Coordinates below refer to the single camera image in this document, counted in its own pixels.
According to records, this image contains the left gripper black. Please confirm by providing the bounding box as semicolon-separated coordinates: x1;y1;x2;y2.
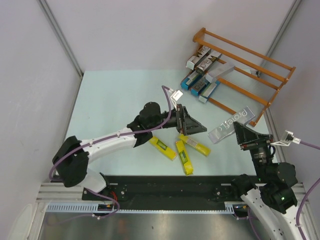
148;104;206;136

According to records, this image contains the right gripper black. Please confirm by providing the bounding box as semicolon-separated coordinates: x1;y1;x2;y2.
232;121;273;181

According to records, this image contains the lilac Protefix toothpaste box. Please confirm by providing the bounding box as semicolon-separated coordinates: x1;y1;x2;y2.
208;106;256;144

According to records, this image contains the yellow curaprox box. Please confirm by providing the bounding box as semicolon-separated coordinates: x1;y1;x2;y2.
148;136;177;161
175;140;194;176
178;134;211;157

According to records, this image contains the blue toothpaste box with barcode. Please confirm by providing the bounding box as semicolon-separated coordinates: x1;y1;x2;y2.
180;71;202;90

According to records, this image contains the lilac text-side toothpaste box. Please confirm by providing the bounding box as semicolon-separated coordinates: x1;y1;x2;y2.
205;62;235;83

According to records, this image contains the silver black R&O charcoal box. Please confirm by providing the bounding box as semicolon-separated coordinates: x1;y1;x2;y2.
186;45;211;70

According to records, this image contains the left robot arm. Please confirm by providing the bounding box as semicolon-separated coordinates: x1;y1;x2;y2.
52;102;207;200

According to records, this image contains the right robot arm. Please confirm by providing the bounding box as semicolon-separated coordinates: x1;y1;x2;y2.
230;121;320;240

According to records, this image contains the orange wooden shelf rack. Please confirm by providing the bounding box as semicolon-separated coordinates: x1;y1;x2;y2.
182;28;296;127

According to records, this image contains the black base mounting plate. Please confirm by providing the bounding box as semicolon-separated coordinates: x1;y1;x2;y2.
81;175;241;211

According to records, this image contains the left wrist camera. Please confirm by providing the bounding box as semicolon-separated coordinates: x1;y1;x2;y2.
170;90;183;109

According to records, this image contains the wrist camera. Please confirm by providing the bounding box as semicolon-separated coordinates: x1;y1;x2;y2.
270;130;301;147
170;90;183;109

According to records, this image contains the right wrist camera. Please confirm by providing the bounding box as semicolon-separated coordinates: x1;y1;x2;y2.
270;130;301;147

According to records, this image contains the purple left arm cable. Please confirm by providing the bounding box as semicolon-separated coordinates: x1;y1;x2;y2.
48;85;180;182

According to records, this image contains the aluminium frame rail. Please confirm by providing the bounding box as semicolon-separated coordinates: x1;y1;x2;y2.
36;182;84;203

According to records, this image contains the white slotted cable duct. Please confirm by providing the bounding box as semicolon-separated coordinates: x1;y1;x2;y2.
46;202;118;213

